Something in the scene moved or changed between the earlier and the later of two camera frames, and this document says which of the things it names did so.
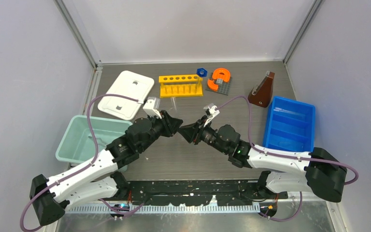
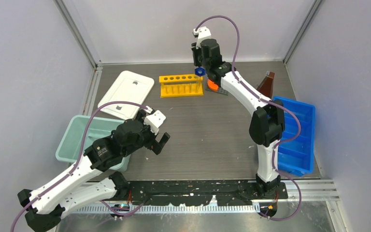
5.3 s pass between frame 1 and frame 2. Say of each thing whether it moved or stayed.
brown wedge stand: stayed
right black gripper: moved
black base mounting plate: stayed
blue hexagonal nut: stayed
